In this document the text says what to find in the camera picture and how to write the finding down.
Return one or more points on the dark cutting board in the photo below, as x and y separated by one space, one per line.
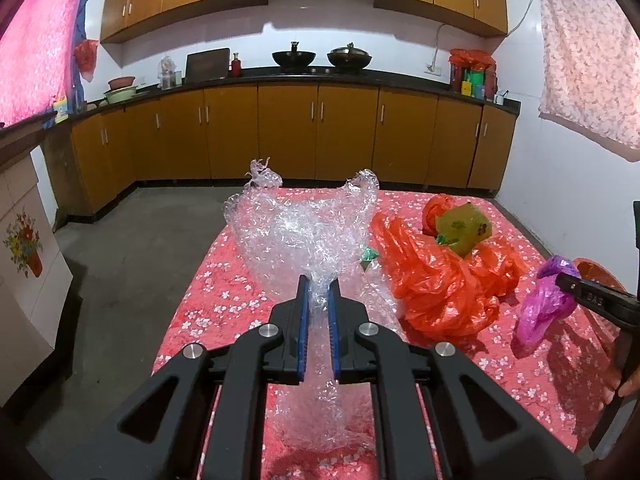
207 65

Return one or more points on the clear bubble wrap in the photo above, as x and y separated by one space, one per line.
321 234

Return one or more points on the red bottle on counter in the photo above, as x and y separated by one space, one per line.
235 66

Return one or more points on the lower wooden kitchen cabinets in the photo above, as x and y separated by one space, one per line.
320 127

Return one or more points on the black wok with lid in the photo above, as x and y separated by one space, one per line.
349 59

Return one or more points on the pink blue window curtain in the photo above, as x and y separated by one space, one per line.
39 71

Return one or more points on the red bag hanging on wall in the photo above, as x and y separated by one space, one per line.
85 54

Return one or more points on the glass jar on counter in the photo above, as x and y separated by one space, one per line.
169 75

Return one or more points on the yellow-green plastic bag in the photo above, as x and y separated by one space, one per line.
463 227

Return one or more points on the red bag covered containers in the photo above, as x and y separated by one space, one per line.
473 73

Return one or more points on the wall power socket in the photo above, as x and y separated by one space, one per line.
434 70

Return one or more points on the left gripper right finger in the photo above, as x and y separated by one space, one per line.
436 414

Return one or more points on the white cabinet with flowers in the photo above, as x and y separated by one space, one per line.
35 278

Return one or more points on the stacked bowls on counter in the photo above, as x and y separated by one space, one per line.
120 89

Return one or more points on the purple plastic bag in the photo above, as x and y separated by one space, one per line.
546 303

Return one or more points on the white mug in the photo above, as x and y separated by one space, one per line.
500 96

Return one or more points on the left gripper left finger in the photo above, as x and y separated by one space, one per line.
202 415

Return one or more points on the red plastic basket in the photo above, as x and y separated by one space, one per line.
604 329

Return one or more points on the person's hand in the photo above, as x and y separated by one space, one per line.
613 385

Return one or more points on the pink floral hanging cloth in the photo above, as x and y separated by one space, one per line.
591 72

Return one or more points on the green plastic bag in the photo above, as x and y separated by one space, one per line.
368 256

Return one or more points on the black wok with handle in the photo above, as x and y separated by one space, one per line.
294 60

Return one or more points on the small orange plastic bag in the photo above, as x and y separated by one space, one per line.
435 207

